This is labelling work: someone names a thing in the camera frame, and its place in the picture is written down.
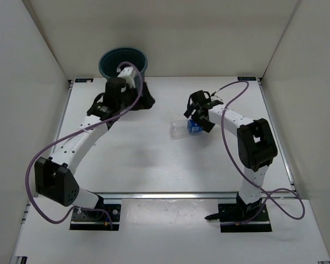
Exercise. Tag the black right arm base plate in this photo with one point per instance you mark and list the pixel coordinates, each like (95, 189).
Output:
(233, 220)

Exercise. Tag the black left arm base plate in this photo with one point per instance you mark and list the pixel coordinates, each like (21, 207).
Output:
(96, 221)

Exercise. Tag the dark teal plastic bin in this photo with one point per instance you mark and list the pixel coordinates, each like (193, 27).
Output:
(110, 61)

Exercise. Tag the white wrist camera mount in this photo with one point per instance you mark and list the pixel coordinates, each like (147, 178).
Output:
(128, 74)
(216, 98)

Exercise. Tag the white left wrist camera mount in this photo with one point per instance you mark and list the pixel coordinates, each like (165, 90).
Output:
(128, 74)

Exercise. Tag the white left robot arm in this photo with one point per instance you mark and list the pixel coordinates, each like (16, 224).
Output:
(54, 176)

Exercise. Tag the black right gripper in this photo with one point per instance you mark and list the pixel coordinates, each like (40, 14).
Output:
(207, 125)

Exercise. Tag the clear bottle blue label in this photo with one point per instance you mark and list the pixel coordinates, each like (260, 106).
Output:
(184, 128)

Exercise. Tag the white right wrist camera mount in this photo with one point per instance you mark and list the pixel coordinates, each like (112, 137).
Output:
(216, 98)

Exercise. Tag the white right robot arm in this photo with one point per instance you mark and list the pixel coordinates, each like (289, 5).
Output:
(256, 144)

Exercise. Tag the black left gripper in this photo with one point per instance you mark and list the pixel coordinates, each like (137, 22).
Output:
(146, 100)

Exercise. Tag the aluminium front table rail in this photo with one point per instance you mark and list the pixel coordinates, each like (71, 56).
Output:
(168, 195)

